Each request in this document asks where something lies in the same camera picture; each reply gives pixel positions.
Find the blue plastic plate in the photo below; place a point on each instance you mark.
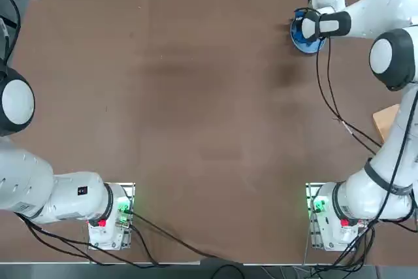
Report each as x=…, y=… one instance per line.
x=310, y=50

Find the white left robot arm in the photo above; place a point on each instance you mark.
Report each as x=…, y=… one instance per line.
x=65, y=194

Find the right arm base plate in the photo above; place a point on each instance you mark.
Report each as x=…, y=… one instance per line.
x=313, y=236

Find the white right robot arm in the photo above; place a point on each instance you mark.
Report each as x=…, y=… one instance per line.
x=385, y=1

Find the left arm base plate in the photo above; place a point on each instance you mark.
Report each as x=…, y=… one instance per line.
x=127, y=239

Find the wooden cup rack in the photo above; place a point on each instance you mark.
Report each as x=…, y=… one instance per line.
x=385, y=122

